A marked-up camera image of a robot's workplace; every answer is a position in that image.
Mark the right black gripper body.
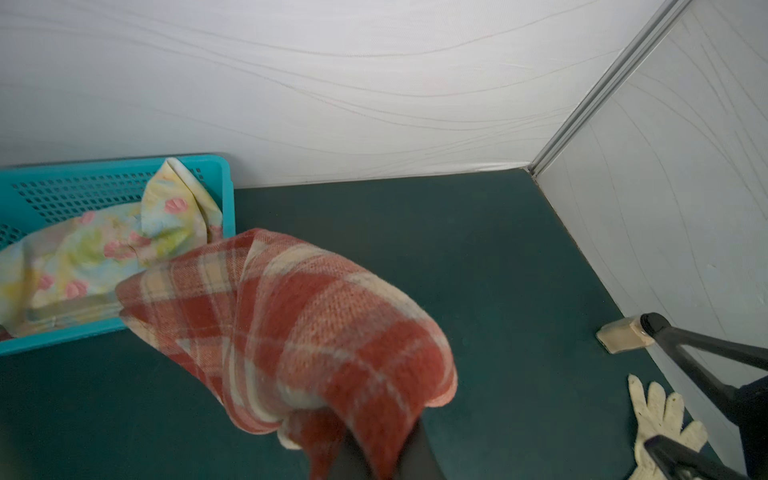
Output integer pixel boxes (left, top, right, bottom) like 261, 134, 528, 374
733, 377, 768, 479

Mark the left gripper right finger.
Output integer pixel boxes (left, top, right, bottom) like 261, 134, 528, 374
395, 419, 446, 480

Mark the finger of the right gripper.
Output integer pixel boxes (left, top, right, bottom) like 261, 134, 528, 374
640, 313, 767, 420
644, 435, 749, 480

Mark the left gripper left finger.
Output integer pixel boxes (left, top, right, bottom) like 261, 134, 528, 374
327, 431, 375, 480

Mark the red plaid skirt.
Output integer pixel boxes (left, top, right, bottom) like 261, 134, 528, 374
116, 229, 458, 479

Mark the small jar black lid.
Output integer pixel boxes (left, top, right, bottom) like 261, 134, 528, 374
596, 313, 671, 354

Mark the beige work glove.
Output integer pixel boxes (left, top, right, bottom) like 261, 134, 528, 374
628, 375, 708, 480

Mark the floral yellow skirt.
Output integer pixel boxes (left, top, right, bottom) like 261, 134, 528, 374
1, 158, 224, 338

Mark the teal plastic basket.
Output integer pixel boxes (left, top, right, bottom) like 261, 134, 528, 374
0, 154, 236, 357

